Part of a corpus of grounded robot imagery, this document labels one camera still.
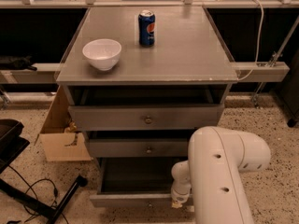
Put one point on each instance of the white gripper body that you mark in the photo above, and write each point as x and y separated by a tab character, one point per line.
179	197

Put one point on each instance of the grey bottom drawer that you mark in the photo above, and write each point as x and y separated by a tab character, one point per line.
135	182

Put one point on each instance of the grey drawer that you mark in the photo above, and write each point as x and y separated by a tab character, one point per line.
144	117
135	182
120	148

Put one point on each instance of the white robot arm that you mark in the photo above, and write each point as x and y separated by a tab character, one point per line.
210	175

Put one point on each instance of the grey middle drawer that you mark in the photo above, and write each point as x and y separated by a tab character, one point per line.
120	148

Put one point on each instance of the grey top drawer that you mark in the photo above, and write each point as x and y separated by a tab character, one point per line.
144	117

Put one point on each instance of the grey drawer cabinet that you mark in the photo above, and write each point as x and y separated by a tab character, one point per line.
186	66

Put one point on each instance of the brown cardboard box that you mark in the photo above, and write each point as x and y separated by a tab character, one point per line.
59	135

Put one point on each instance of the white bowl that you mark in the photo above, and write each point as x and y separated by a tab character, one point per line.
102	54

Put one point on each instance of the blue Pepsi can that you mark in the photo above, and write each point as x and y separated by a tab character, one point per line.
146	25

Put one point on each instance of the black stand base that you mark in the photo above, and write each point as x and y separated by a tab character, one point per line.
11	146

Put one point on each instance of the metal rail frame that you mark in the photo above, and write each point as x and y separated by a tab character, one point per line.
248	31

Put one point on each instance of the black cloth on rail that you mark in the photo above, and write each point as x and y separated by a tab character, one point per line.
16	63

